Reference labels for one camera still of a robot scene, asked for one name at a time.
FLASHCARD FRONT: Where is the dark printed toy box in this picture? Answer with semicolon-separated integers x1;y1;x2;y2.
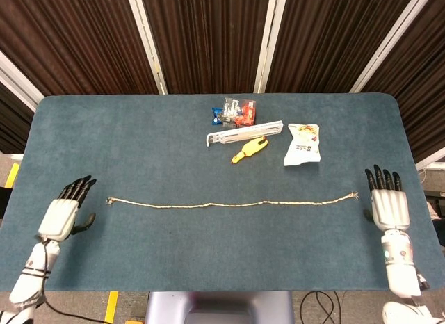
222;97;258;129

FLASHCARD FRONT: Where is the white partition post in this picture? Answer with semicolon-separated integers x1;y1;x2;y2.
124;0;169;95
253;0;280;95
0;51;45;113
349;0;437;94

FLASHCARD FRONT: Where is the black floor cable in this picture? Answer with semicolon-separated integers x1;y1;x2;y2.
300;291;343;324

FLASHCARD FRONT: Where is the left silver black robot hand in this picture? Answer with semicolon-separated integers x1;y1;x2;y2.
37;175;97;242

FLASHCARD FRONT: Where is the brown curtain panel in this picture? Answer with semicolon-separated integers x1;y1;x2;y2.
266;0;418;95
0;0;160;108
138;0;270;95
0;82;35;154
361;0;445;163

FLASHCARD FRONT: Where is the blue felt table cover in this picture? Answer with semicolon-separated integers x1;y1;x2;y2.
0;92;445;293

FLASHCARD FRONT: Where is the beige braided rope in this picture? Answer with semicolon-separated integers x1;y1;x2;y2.
106;191;359;209

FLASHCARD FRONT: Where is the white folding stand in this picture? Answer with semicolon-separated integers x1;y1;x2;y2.
205;120;284;148

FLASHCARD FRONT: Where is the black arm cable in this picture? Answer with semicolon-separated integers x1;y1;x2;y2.
19;235;112;324

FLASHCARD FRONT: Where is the small blue packet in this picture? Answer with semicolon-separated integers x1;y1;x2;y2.
211;106;227;126

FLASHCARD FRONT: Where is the yellow rubber chicken toy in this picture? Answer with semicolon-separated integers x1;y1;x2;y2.
231;136;270;164

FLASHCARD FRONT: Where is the white snack bag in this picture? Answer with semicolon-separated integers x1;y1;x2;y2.
282;123;321;167

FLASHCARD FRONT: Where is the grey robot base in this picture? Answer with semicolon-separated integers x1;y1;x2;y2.
145;291;295;324

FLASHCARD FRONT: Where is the yellow floor tape strip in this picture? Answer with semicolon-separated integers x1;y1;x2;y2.
3;162;21;188
104;291;120;324

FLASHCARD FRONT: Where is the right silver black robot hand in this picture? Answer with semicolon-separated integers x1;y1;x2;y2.
363;164;411;233

